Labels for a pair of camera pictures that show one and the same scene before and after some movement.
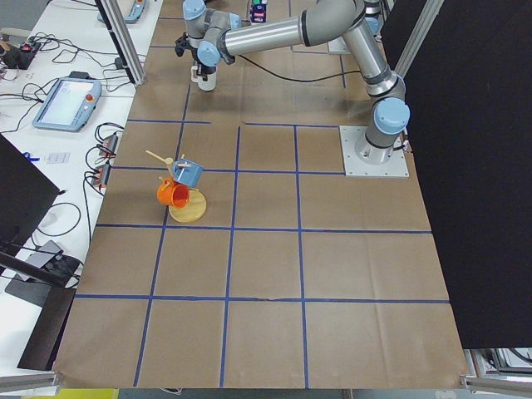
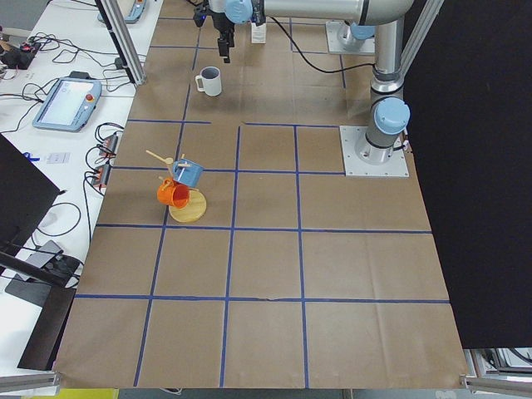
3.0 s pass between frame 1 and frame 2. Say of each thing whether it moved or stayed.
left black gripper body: moved
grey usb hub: stayed
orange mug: stayed
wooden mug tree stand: stayed
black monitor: stayed
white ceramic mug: moved
